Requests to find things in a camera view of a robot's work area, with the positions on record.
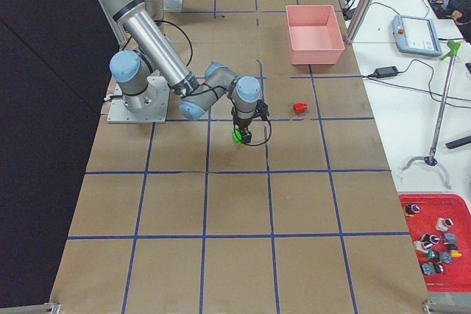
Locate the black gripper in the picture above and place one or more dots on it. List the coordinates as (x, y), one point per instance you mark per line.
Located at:
(241, 123)

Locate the green toy block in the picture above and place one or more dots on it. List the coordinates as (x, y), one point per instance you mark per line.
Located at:
(239, 136)

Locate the red toy block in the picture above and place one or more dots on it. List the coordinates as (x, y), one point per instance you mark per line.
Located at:
(300, 108)

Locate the pink plastic box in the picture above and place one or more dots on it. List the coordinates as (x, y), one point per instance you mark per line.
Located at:
(314, 36)

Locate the black power adapter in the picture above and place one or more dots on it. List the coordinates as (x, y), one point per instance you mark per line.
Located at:
(385, 72)

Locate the teach pendant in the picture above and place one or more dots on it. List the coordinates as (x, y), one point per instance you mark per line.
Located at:
(414, 35)

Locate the red parts tray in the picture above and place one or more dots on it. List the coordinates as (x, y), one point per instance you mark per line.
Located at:
(439, 226)

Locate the reacher grabber tool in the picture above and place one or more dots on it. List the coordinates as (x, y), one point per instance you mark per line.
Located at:
(430, 160)

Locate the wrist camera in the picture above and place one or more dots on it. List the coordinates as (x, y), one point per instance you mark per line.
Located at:
(262, 110)

